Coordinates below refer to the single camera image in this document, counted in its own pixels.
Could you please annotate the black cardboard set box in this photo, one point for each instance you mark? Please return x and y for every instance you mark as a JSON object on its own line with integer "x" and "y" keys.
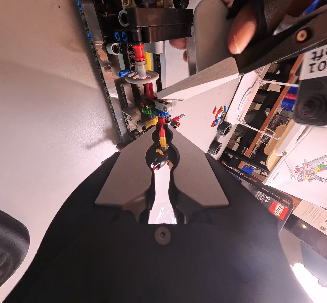
{"x": 265, "y": 198}

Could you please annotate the small blue storage bin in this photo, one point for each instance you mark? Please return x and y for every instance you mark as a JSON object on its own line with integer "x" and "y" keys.
{"x": 288, "y": 106}

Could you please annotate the lego car chassis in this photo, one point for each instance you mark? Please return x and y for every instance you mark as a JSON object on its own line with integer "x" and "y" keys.
{"x": 139, "y": 52}

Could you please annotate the white instruction booklet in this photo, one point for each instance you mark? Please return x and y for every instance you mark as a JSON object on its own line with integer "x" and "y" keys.
{"x": 306, "y": 144}

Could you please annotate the printed paper sheet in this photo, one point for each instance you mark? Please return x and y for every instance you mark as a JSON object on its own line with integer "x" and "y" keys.
{"x": 311, "y": 216}

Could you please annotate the pile of small lego pins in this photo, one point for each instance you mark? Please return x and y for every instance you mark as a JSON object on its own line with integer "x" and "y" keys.
{"x": 219, "y": 116}

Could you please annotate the white book stand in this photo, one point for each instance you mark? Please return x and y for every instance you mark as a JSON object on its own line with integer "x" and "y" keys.
{"x": 246, "y": 98}

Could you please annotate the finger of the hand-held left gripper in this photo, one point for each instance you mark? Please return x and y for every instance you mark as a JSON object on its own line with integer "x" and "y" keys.
{"x": 204, "y": 83}

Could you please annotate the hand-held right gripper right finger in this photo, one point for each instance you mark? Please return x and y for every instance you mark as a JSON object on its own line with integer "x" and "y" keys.
{"x": 199, "y": 180}

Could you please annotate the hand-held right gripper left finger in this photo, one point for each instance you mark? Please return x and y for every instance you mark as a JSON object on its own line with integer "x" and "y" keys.
{"x": 122, "y": 180}

